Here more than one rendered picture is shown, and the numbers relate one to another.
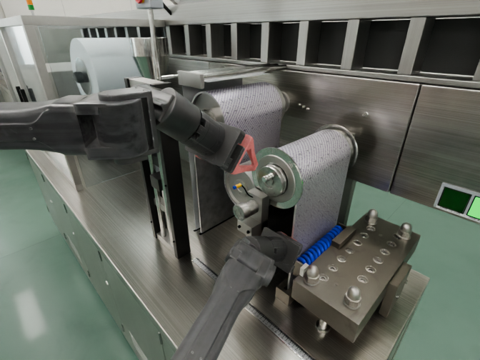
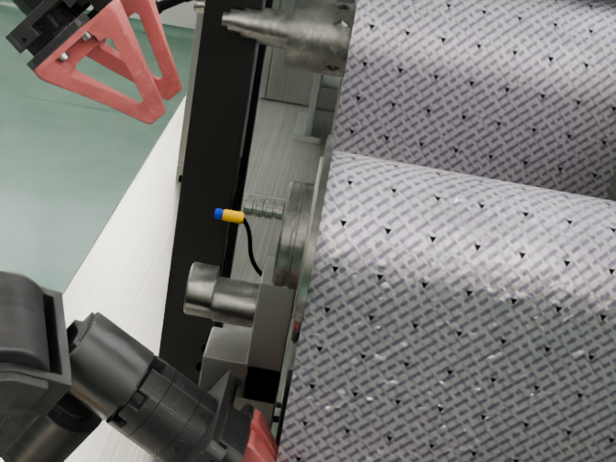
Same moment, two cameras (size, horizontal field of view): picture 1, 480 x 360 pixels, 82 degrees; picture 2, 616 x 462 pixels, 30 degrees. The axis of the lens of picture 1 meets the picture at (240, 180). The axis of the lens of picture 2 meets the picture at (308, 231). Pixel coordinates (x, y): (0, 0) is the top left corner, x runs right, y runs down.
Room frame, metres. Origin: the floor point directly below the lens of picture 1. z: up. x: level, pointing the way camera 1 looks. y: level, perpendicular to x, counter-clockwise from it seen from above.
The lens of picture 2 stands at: (0.02, -0.60, 1.56)
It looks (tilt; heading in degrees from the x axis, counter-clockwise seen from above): 22 degrees down; 44
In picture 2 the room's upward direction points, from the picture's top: 10 degrees clockwise
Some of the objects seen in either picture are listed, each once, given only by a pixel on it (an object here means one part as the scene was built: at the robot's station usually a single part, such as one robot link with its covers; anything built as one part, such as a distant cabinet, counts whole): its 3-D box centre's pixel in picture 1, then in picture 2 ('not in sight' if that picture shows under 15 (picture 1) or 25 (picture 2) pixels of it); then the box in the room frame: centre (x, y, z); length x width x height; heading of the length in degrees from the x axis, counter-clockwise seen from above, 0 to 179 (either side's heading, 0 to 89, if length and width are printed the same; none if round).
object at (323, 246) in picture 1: (322, 245); not in sight; (0.59, -0.23, 1.03); 0.21 x 0.04 x 0.03; 134
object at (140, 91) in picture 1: (139, 115); not in sight; (0.39, 0.14, 1.44); 0.12 x 0.11 x 0.09; 132
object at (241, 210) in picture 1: (241, 211); (202, 290); (0.53, 0.00, 1.18); 0.04 x 0.02 x 0.04; 44
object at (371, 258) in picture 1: (361, 263); not in sight; (0.55, -0.33, 1.00); 0.40 x 0.16 x 0.06; 134
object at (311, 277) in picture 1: (312, 273); not in sight; (0.46, -0.17, 1.05); 0.04 x 0.04 x 0.04
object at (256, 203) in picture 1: (251, 245); (227, 439); (0.56, -0.03, 1.05); 0.06 x 0.05 x 0.31; 134
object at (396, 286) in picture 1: (396, 289); not in sight; (0.49, -0.40, 0.96); 0.10 x 0.03 x 0.11; 134
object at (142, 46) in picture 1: (149, 46); not in sight; (1.15, 0.34, 1.50); 0.14 x 0.14 x 0.06
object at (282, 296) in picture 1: (311, 268); not in sight; (0.60, -0.22, 0.92); 0.28 x 0.04 x 0.04; 134
